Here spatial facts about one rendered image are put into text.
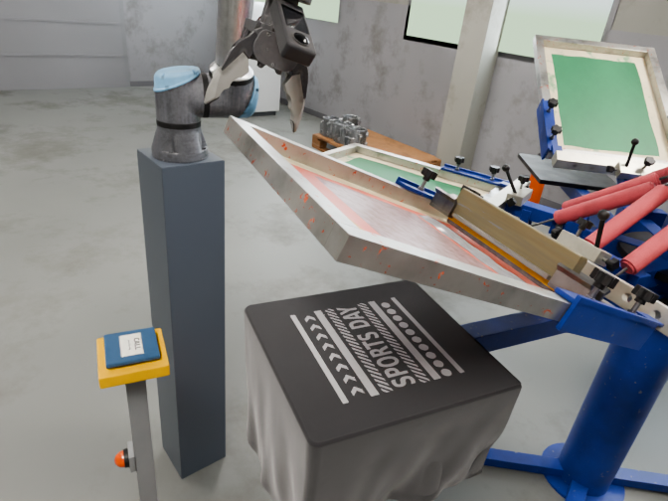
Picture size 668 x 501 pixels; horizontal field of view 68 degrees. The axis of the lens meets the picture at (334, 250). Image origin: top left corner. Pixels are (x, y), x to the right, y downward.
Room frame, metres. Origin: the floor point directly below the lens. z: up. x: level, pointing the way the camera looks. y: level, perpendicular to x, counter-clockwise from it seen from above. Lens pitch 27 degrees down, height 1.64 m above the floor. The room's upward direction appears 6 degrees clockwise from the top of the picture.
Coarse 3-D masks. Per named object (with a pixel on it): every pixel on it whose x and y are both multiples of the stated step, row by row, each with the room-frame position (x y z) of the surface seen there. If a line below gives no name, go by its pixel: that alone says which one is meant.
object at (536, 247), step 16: (464, 192) 1.21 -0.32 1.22; (464, 208) 1.18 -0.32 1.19; (480, 208) 1.14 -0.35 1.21; (496, 208) 1.11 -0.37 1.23; (480, 224) 1.11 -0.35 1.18; (496, 224) 1.08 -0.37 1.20; (512, 224) 1.04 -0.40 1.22; (512, 240) 1.02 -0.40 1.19; (528, 240) 0.99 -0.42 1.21; (544, 240) 0.96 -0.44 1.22; (528, 256) 0.96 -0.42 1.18; (544, 256) 0.94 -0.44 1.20; (560, 256) 0.91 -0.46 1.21; (576, 256) 0.89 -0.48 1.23
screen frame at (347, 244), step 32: (256, 128) 1.04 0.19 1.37; (256, 160) 0.83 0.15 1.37; (320, 160) 1.10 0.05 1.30; (288, 192) 0.69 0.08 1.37; (384, 192) 1.19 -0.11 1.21; (320, 224) 0.58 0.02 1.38; (352, 224) 0.58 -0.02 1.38; (352, 256) 0.53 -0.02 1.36; (384, 256) 0.55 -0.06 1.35; (416, 256) 0.57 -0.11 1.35; (448, 288) 0.60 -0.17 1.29; (480, 288) 0.63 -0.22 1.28; (512, 288) 0.66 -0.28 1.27
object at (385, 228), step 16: (352, 208) 0.85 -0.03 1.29; (368, 224) 0.78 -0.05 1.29; (384, 224) 0.85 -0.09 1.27; (400, 240) 0.78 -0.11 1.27; (416, 240) 0.84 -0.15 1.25; (432, 240) 0.91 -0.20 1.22; (448, 256) 0.82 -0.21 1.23; (464, 256) 0.89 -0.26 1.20; (496, 272) 0.88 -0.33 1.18; (512, 272) 0.96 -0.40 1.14
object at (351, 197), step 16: (304, 176) 0.95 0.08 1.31; (320, 176) 1.03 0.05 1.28; (320, 192) 0.87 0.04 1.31; (336, 192) 0.94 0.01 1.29; (352, 192) 1.02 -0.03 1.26; (368, 208) 0.93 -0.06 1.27; (384, 208) 1.01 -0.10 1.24; (400, 208) 1.11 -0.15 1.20; (400, 224) 0.92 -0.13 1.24; (416, 224) 1.00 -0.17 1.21; (448, 240) 0.99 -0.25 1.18; (496, 256) 1.07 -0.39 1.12
